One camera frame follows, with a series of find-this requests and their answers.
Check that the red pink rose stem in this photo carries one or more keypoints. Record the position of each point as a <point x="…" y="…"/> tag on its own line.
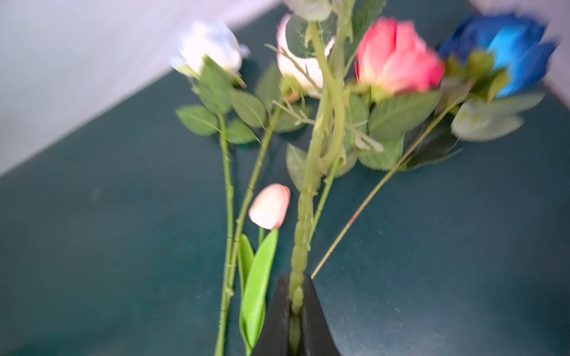
<point x="390" y="58"/>

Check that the white peony flower stem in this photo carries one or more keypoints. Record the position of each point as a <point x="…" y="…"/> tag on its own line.
<point x="210" y="56"/>

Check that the peach cream rose stem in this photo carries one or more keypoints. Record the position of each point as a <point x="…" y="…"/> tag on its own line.
<point x="305" y="35"/>

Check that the blue rose stem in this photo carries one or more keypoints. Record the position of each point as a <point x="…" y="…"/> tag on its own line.
<point x="487" y="70"/>

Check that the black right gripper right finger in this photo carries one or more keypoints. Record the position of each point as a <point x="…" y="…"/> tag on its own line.
<point x="316" y="337"/>

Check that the pink tulip stem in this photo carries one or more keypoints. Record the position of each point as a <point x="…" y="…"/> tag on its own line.
<point x="268" y="212"/>

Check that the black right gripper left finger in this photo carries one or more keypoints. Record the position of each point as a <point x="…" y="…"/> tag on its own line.
<point x="274" y="337"/>

